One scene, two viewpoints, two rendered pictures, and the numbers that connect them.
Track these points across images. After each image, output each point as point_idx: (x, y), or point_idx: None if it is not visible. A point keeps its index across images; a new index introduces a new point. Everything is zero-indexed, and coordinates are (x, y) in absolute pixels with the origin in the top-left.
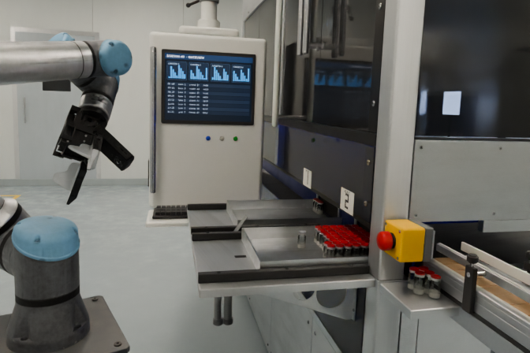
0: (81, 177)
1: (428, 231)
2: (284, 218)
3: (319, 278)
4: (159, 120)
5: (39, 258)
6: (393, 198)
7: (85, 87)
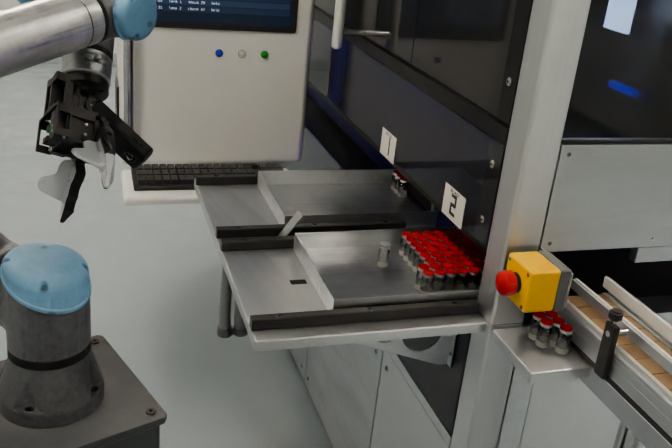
0: (78, 182)
1: (565, 274)
2: (353, 213)
3: (411, 321)
4: None
5: (48, 310)
6: (523, 223)
7: None
